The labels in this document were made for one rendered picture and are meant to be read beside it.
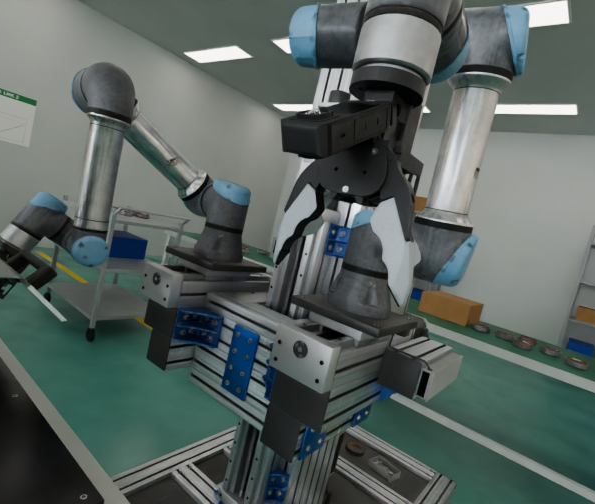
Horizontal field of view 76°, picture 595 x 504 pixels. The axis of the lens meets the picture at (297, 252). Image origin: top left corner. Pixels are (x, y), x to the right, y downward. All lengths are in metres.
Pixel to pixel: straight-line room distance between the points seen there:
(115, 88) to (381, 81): 0.76
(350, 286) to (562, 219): 6.01
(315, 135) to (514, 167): 6.72
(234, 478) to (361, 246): 0.83
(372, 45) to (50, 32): 6.10
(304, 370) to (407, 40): 0.58
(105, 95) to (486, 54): 0.79
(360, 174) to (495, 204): 6.55
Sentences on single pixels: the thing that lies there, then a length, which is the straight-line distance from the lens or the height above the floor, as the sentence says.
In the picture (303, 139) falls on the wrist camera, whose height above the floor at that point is 1.26.
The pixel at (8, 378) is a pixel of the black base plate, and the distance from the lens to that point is 0.98.
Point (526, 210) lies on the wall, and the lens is 6.81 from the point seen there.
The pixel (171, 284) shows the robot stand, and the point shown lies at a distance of 1.05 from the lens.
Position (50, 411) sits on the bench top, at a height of 0.75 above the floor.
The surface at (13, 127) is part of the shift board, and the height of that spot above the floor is 1.49.
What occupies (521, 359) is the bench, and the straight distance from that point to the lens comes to 2.57.
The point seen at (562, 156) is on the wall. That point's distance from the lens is 6.94.
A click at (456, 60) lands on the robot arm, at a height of 1.43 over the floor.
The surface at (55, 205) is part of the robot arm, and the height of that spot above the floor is 1.10.
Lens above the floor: 1.21
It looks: 5 degrees down
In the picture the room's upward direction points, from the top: 13 degrees clockwise
